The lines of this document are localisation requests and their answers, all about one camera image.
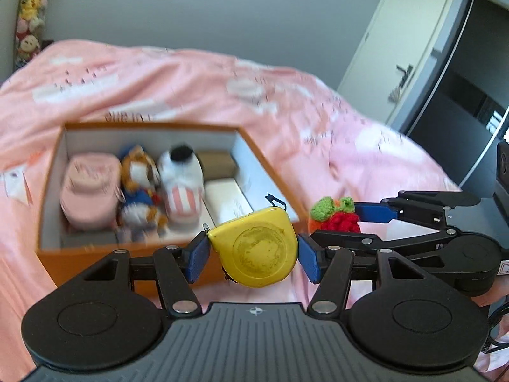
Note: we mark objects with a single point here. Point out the yellow tape measure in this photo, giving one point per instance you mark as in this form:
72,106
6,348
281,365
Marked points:
261,248

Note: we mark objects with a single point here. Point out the pink fabric pouch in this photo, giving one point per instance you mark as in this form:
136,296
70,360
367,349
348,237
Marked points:
90,190

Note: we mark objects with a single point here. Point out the operator's hand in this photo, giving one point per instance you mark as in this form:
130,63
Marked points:
498,290

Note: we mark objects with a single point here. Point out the crocheted orange fruit toy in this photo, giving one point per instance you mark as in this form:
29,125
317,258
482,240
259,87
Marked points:
337,215

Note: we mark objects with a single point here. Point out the white pink striped plush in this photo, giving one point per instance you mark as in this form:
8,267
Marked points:
182,184

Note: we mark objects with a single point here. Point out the white door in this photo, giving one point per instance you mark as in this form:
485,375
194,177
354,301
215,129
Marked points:
401,32

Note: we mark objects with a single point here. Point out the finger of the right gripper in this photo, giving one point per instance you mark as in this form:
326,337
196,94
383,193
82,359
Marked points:
414,206
369,243

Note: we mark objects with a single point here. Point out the brown cardboard gift box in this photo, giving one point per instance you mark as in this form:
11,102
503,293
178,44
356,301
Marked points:
217,165

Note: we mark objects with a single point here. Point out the hanging plush toy column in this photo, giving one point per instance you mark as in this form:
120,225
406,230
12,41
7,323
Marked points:
30,24

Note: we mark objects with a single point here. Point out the orange cardboard box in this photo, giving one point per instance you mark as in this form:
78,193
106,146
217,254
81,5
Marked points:
65,251

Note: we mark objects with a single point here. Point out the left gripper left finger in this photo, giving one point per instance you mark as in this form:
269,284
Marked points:
176,269

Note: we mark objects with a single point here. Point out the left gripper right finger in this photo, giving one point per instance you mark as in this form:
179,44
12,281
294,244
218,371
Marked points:
329,266

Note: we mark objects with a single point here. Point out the door handle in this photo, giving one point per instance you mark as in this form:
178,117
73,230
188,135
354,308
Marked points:
395,94

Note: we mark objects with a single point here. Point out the long white box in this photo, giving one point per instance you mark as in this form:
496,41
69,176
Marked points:
225,201

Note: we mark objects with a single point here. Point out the brown dog plush toy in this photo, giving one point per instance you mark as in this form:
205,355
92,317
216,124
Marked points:
140,215

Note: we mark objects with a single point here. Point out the pink patterned duvet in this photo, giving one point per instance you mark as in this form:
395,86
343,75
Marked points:
318,143

